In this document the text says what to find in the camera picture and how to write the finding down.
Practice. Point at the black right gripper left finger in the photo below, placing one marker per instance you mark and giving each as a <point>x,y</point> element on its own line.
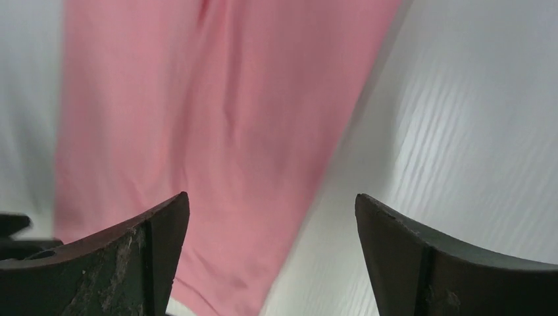
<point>126,269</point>

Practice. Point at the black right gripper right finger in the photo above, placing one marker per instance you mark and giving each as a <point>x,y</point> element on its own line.
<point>417,270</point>

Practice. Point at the pink t shirt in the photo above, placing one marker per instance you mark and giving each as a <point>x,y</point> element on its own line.
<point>241,104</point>

